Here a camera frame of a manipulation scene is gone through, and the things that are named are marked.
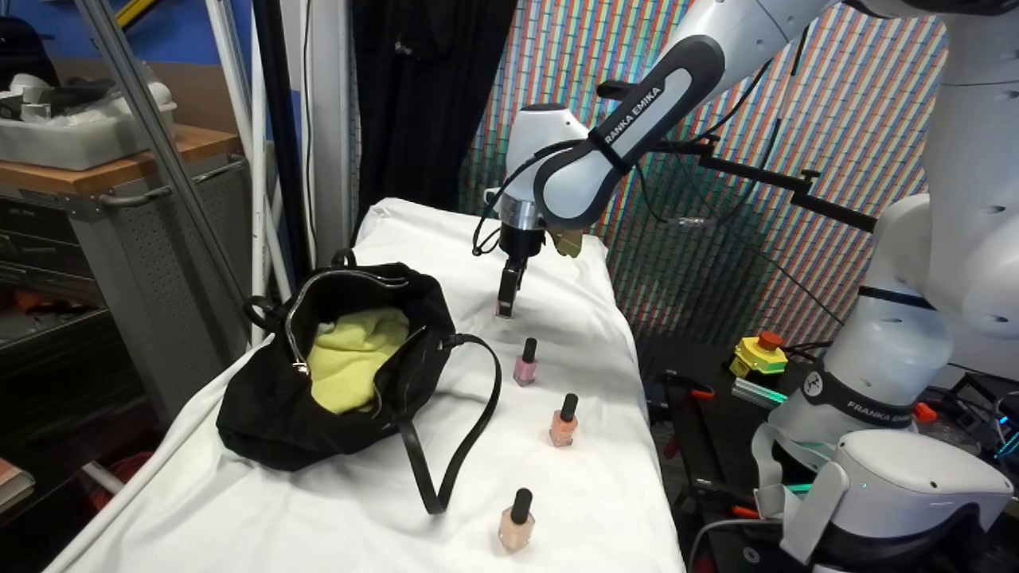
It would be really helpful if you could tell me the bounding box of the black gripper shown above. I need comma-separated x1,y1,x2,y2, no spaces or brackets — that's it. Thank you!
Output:
494,222,552,319

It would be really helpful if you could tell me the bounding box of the pink nail polish bottle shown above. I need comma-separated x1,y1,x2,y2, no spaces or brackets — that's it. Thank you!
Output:
511,333,540,387

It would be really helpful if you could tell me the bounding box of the peach nail polish bottle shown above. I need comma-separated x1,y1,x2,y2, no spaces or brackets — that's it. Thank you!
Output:
549,387,582,452

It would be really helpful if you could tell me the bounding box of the beige nail polish bottle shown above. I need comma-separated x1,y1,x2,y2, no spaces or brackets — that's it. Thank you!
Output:
494,483,537,558

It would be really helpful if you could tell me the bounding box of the yellow cloth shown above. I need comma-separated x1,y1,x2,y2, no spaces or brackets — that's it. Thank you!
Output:
301,304,414,420

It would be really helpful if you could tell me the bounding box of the black curtain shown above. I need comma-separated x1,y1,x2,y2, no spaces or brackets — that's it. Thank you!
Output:
354,0,523,216

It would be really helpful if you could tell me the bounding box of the yellow red emergency stop button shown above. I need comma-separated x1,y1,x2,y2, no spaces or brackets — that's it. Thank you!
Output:
726,328,793,382

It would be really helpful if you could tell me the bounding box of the black metal pole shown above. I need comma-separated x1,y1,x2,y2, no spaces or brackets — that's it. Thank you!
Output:
247,0,316,286

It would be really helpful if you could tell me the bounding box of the white table cloth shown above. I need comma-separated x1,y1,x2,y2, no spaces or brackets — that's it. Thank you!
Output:
43,193,689,573

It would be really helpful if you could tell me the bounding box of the white metal pole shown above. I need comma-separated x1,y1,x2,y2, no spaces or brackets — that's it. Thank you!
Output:
201,0,294,321

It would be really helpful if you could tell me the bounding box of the grey cabinet with wooden top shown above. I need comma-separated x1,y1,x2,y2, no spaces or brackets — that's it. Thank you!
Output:
0,124,257,573

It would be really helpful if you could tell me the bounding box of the grey aluminium pole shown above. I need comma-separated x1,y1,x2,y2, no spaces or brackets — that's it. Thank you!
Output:
72,0,264,321

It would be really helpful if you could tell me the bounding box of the colourful striped mesh screen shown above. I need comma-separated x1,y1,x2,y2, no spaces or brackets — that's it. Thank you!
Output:
457,0,952,352

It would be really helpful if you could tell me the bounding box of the white plastic bin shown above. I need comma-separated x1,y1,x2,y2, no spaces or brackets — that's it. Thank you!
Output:
0,77,177,172

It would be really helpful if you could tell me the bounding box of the tan wrist camera block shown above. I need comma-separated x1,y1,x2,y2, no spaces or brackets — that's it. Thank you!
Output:
543,216,588,264

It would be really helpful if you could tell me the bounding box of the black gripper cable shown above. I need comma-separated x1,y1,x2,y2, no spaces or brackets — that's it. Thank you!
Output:
468,134,614,261

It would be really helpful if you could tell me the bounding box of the black stereo camera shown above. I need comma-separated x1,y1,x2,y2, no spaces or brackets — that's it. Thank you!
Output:
594,79,640,108

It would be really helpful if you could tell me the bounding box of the black handbag with strap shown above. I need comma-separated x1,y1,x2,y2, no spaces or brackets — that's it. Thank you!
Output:
214,248,505,517

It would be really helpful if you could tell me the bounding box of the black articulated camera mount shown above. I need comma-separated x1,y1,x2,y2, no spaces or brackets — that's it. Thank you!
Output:
632,98,883,236

